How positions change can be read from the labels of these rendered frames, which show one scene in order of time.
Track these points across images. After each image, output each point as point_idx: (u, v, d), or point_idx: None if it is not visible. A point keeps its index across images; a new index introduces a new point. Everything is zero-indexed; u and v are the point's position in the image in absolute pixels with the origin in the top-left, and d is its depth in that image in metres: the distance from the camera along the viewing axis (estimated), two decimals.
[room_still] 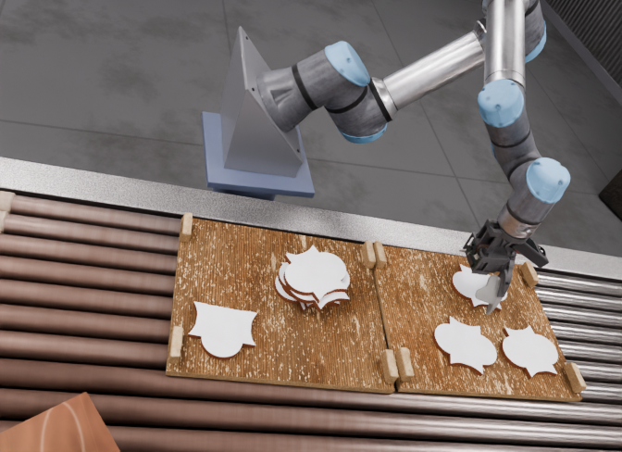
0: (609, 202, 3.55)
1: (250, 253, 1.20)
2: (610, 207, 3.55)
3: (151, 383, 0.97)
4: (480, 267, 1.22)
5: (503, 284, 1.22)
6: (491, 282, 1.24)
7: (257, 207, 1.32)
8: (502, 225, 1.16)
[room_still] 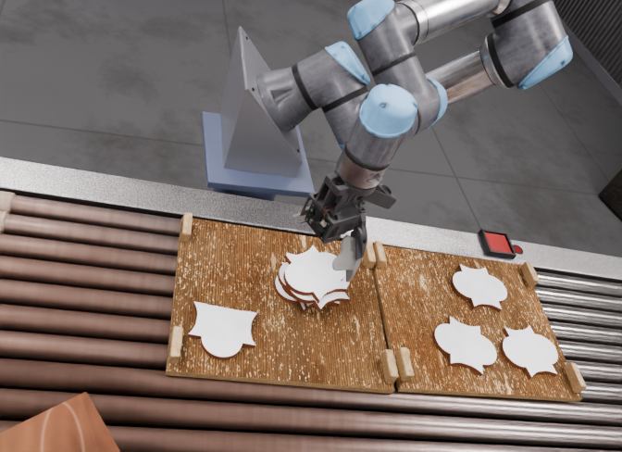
0: (609, 202, 3.55)
1: (250, 253, 1.20)
2: (610, 207, 3.55)
3: (151, 383, 0.97)
4: (331, 233, 0.98)
5: (360, 244, 1.00)
6: (345, 246, 1.01)
7: (257, 207, 1.32)
8: (347, 179, 0.91)
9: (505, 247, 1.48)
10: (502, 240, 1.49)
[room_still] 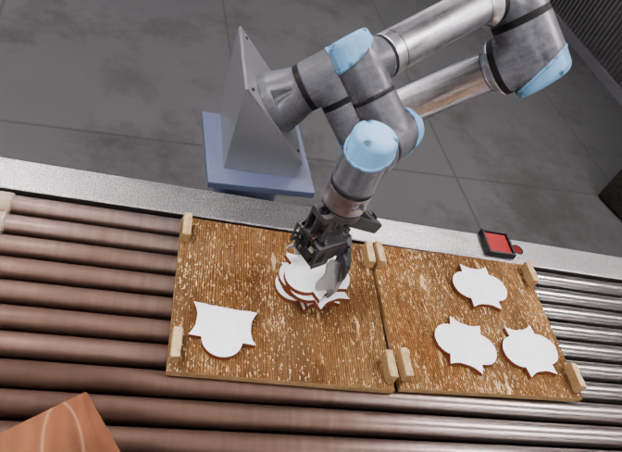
0: (609, 202, 3.55)
1: (250, 253, 1.20)
2: (610, 207, 3.55)
3: (151, 383, 0.97)
4: (318, 258, 1.02)
5: (343, 269, 1.06)
6: (329, 269, 1.06)
7: (257, 207, 1.32)
8: (332, 208, 0.96)
9: (505, 247, 1.48)
10: (502, 240, 1.49)
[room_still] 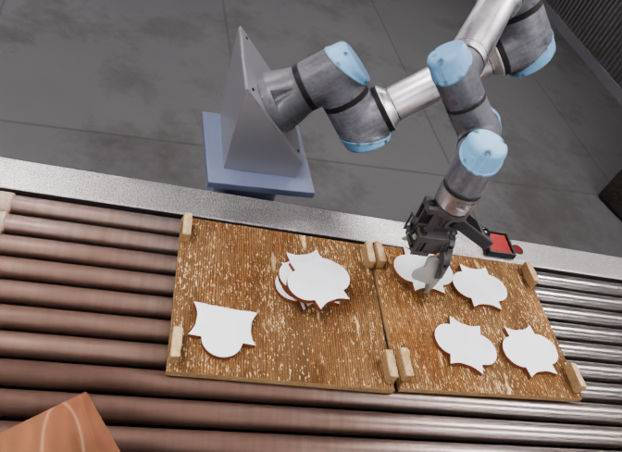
0: (609, 202, 3.55)
1: (250, 253, 1.20)
2: (610, 207, 3.55)
3: (151, 383, 0.97)
4: (419, 247, 1.15)
5: (441, 267, 1.16)
6: (429, 263, 1.18)
7: (257, 207, 1.32)
8: (439, 202, 1.09)
9: (505, 247, 1.48)
10: (502, 240, 1.49)
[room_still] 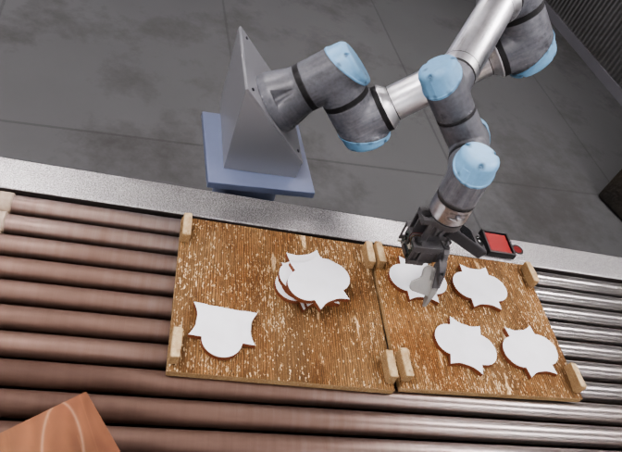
0: (609, 202, 3.55)
1: (250, 253, 1.20)
2: (610, 207, 3.55)
3: (151, 383, 0.97)
4: (414, 257, 1.17)
5: (438, 275, 1.18)
6: (426, 273, 1.19)
7: (257, 207, 1.32)
8: (433, 213, 1.11)
9: (505, 247, 1.48)
10: (502, 240, 1.49)
